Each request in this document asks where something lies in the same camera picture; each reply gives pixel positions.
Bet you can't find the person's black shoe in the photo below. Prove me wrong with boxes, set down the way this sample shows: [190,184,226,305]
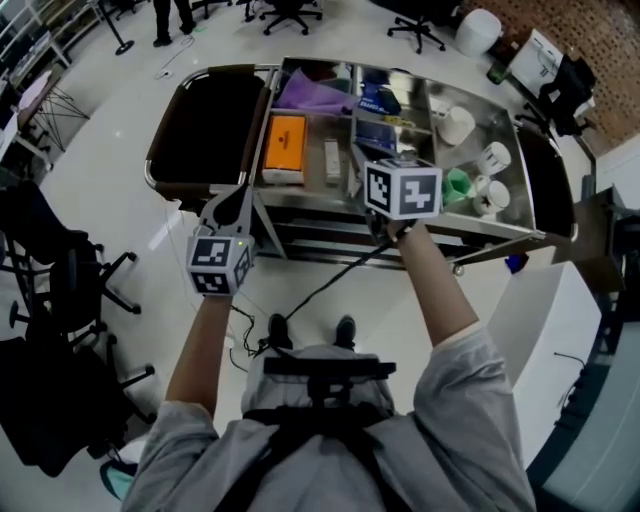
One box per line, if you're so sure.
[267,313,294,351]
[335,315,358,351]

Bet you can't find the green cup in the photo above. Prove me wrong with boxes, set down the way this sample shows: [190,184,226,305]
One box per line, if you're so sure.
[441,168,474,206]

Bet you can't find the stainless steel service cart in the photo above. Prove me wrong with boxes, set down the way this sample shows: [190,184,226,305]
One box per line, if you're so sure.
[143,55,580,275]

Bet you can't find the black chest harness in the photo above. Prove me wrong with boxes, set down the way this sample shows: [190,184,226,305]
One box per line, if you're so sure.
[213,379,417,512]

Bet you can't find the white cup with star print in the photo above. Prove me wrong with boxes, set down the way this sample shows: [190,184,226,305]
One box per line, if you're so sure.
[471,175,512,218]

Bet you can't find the small white box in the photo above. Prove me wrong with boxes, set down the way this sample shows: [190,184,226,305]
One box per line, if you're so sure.
[323,139,343,187]

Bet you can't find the white floor cable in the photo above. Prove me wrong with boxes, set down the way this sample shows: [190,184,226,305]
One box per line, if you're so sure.
[154,34,195,81]

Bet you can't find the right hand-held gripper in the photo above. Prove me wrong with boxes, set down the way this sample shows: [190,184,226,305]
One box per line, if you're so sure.
[345,155,444,234]

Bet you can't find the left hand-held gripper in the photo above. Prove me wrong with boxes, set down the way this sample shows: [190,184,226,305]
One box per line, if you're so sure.
[185,185,257,299]

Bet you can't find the teal and black bag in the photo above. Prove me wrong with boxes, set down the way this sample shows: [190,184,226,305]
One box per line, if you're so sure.
[98,458,140,502]

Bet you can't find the orange box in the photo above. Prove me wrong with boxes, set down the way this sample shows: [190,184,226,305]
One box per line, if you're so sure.
[261,114,309,186]

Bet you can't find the white cardboard box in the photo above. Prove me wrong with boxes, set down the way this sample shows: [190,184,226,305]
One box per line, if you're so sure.
[508,28,560,97]

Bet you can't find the black gooseneck microphone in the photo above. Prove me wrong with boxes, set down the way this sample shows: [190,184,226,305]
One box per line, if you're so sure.
[553,351,592,417]

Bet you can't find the person's right forearm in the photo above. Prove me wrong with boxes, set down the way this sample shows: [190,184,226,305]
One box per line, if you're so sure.
[386,219,482,350]

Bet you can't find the dark side table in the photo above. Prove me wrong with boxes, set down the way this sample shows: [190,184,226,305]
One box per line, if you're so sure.
[573,183,640,297]

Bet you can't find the black wire-frame table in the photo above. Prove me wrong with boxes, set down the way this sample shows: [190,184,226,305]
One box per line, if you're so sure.
[16,79,92,154]

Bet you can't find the person's left forearm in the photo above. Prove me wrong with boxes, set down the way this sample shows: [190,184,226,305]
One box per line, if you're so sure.
[164,293,237,417]

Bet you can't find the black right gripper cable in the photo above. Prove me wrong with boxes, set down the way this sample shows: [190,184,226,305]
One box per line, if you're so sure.
[256,234,402,352]

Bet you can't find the white glossy counter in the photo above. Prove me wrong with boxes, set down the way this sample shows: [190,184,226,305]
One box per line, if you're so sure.
[491,261,605,437]

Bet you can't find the dark blue packet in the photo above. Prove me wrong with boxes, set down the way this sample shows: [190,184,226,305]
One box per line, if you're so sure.
[358,81,402,116]

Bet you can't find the black stanchion post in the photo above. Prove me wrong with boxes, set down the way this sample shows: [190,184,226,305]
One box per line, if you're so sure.
[96,0,137,57]

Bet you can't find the person's left black shoe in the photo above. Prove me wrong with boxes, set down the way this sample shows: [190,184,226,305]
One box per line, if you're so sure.
[267,313,294,351]

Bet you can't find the black waist-mounted device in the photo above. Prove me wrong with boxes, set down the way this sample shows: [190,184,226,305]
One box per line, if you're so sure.
[263,355,398,382]

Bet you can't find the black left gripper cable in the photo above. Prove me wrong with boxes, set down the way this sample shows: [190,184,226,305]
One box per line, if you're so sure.
[226,299,262,372]

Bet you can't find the black chair with jacket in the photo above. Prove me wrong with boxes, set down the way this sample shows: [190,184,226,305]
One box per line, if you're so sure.
[516,51,600,140]

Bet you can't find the white shelving unit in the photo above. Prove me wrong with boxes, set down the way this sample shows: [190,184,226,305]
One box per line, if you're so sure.
[0,0,104,89]

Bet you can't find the plain white cup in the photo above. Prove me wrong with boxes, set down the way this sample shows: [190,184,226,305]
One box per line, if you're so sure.
[435,105,476,148]

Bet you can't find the person's grey sweatshirt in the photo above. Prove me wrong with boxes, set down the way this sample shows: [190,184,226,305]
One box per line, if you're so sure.
[121,321,540,512]

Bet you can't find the person's grey trousers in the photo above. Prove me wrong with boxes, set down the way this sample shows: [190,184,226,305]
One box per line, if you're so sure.
[241,343,400,417]

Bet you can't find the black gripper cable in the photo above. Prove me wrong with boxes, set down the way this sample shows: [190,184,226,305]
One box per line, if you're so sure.
[226,299,262,372]
[256,234,402,352]

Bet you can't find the pink cloth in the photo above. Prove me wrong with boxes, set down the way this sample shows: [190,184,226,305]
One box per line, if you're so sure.
[18,68,54,109]

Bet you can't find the black office chair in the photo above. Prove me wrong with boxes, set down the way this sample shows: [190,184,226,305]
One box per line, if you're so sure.
[386,14,448,56]
[258,0,325,37]
[191,0,235,22]
[0,179,143,336]
[0,329,157,479]

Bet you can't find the white cup with striped print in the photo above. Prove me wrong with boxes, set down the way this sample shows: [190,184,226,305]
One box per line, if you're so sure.
[476,140,513,177]

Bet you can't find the person's right black shoe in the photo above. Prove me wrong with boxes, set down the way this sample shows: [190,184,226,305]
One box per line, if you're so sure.
[335,315,358,351]

